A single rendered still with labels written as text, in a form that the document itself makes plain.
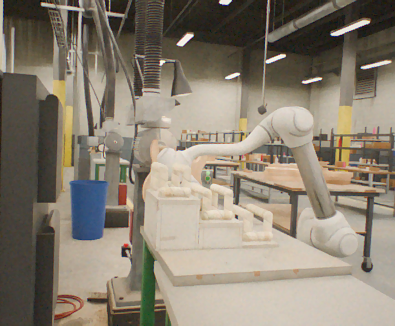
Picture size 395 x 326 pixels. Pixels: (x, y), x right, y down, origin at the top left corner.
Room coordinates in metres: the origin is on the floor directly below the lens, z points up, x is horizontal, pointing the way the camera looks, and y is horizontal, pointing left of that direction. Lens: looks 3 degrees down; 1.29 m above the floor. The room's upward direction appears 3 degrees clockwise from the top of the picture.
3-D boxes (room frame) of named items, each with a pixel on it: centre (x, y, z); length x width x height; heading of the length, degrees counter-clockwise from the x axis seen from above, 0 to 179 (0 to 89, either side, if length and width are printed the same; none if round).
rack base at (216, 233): (1.43, -0.06, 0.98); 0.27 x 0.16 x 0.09; 17
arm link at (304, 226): (2.03, -0.64, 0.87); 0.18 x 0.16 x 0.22; 14
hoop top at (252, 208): (1.48, -0.25, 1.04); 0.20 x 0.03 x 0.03; 16
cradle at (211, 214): (1.33, -0.08, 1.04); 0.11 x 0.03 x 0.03; 107
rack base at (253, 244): (1.47, -0.20, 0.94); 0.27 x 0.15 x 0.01; 17
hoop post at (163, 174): (1.29, 0.11, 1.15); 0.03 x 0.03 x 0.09
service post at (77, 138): (6.17, 1.97, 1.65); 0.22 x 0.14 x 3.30; 17
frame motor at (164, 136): (2.52, 0.28, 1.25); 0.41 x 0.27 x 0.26; 17
